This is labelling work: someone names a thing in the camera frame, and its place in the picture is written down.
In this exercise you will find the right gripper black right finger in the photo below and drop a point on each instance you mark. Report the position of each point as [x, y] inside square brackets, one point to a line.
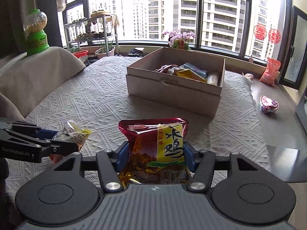
[203, 164]

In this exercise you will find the red snack packet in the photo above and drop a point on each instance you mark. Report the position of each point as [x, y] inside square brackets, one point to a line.
[171, 69]

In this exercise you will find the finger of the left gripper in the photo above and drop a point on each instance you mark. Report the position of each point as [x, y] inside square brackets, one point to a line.
[56, 147]
[32, 130]

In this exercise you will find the metal shelf rack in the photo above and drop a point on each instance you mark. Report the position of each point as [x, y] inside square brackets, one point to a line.
[101, 26]

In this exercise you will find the beige draped sofa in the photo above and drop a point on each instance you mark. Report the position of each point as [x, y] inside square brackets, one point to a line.
[27, 80]

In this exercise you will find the red orange bag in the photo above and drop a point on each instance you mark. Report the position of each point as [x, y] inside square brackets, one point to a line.
[269, 75]

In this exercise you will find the white textured table cloth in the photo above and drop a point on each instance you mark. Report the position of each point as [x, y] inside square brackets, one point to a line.
[96, 98]

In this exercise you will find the green gumball machine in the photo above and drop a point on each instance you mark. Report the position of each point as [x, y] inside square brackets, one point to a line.
[34, 26]

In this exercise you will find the cardboard box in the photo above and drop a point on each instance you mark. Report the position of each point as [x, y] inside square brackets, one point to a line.
[144, 81]

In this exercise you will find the blue white snack bag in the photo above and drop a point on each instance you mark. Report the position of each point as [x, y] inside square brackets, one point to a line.
[195, 69]

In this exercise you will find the green plant white pot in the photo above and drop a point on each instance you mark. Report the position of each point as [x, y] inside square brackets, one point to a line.
[105, 50]

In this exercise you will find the red yellow chicken snack bag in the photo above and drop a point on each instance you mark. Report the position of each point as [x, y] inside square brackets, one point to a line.
[156, 151]

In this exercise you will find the small yellow white packet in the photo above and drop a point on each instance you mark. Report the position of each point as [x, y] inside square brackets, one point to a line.
[73, 133]

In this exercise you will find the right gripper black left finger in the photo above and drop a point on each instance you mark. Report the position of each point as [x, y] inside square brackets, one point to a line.
[108, 164]

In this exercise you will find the pink flower pot plant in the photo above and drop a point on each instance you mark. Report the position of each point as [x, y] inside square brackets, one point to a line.
[178, 39]

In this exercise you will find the clear rice cracker packet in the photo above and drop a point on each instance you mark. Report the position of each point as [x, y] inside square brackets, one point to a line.
[213, 78]

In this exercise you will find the dark picture frame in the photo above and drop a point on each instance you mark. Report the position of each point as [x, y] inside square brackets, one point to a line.
[294, 65]

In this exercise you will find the red paper window decoration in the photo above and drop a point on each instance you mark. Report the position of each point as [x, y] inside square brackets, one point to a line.
[260, 32]

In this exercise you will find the red basin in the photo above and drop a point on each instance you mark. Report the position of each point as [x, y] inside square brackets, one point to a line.
[81, 53]

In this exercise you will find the white red round container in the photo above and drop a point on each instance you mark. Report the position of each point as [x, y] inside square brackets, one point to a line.
[267, 105]

